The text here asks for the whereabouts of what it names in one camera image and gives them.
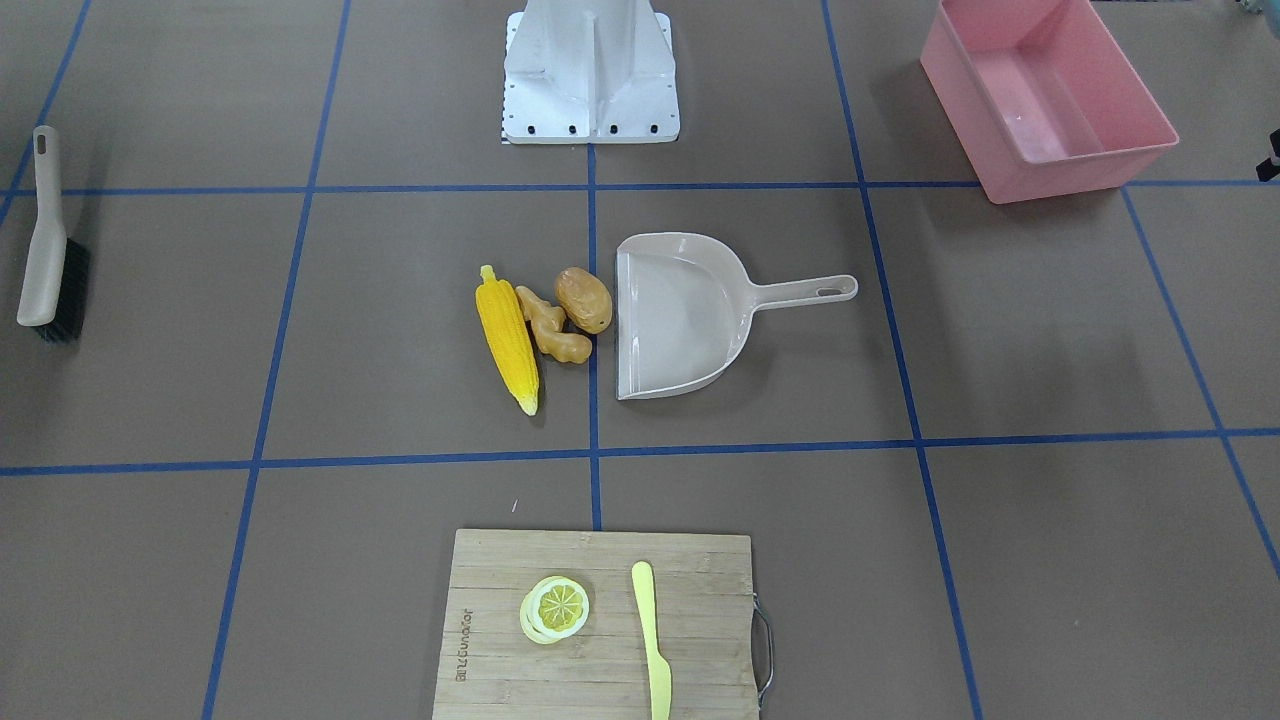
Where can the beige plastic dustpan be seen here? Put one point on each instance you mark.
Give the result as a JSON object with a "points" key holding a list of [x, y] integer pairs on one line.
{"points": [[685, 306]]}

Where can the brown toy potato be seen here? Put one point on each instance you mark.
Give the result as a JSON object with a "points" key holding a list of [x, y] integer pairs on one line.
{"points": [[585, 300]]}

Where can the brown toy ginger root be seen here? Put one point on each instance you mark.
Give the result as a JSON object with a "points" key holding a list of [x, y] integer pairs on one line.
{"points": [[546, 323]]}

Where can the yellow toy corn cob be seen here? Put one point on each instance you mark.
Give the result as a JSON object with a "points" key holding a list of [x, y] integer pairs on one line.
{"points": [[508, 338]]}

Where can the pink plastic bin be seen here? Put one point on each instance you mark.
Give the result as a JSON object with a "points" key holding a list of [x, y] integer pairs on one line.
{"points": [[1042, 99]]}

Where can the yellow toy lemon slices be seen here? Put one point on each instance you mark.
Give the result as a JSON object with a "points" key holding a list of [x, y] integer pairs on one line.
{"points": [[555, 609]]}

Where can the bamboo cutting board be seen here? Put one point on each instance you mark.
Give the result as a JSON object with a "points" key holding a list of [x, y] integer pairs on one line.
{"points": [[705, 608]]}

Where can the yellow plastic toy knife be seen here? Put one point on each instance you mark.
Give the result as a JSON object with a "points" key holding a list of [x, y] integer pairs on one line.
{"points": [[660, 676]]}

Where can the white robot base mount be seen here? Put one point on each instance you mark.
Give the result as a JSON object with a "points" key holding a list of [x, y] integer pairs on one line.
{"points": [[589, 72]]}

